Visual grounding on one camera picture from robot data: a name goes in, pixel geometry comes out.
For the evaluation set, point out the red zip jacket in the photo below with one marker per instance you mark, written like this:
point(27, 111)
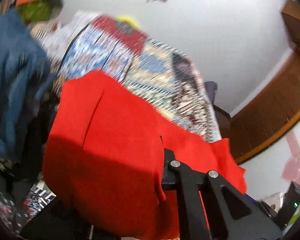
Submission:
point(105, 157)

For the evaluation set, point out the grey blue bag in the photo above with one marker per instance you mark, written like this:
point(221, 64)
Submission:
point(211, 90)

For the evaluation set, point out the white heart wardrobe door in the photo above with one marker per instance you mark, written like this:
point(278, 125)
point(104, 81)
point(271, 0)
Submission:
point(272, 170)

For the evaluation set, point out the brown wooden door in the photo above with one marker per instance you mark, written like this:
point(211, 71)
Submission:
point(275, 109)

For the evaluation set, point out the folded blue denim garment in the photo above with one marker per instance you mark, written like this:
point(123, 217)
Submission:
point(25, 76)

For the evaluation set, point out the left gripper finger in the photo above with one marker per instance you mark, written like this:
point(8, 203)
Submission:
point(209, 207)

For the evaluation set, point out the patchwork patterned bedspread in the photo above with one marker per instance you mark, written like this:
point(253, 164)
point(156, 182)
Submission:
point(159, 74)

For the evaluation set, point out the yellow bed rail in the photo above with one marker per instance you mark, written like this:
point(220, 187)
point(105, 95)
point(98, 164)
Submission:
point(129, 20)

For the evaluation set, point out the green patterned cloth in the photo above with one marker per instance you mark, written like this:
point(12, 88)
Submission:
point(36, 11)

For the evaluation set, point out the black patterned folded garment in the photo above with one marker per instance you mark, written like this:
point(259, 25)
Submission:
point(17, 177)

